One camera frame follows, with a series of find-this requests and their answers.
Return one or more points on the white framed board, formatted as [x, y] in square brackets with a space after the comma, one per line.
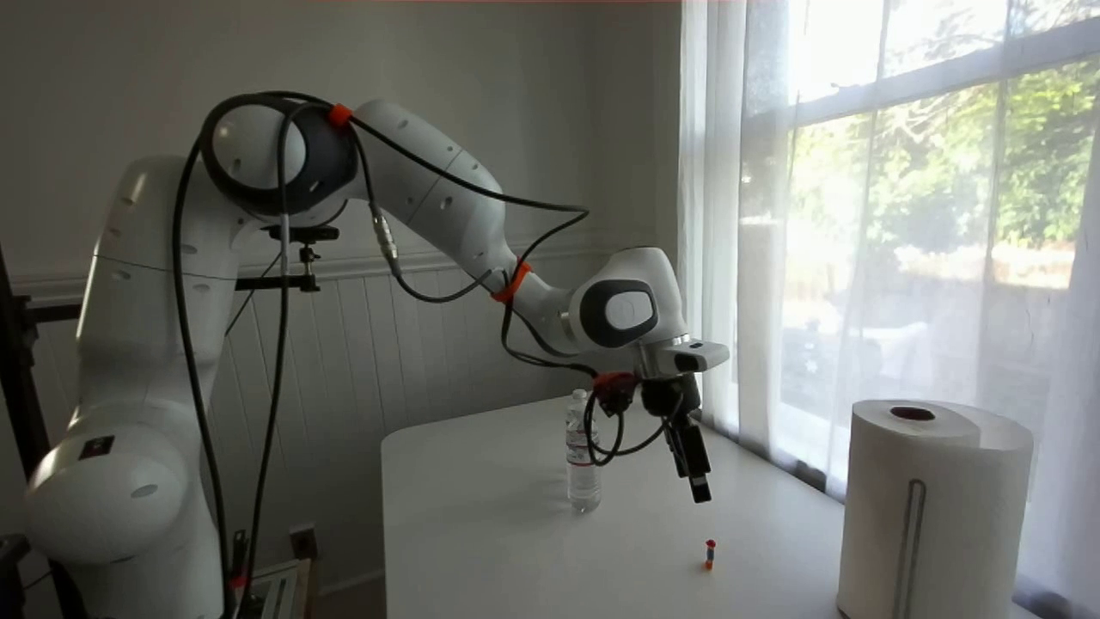
[286, 590]

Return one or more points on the clear plastic water bottle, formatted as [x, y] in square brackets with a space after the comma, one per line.
[584, 484]

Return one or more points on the white framed window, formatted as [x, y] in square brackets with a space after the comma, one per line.
[916, 174]

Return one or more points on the sheer white curtain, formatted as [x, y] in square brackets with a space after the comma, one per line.
[709, 209]

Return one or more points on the metal paper towel holder rod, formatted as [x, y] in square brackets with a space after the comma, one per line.
[911, 550]

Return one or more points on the black camera on boom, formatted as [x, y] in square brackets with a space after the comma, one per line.
[311, 233]

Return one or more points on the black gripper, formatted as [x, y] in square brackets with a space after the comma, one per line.
[672, 399]

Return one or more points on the white paper towel roll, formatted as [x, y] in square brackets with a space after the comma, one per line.
[974, 529]

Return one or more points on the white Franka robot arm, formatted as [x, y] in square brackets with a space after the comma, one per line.
[151, 344]

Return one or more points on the wall power outlet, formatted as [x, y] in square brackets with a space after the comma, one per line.
[304, 540]

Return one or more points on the small orange and blue object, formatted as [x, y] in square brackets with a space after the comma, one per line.
[709, 555]

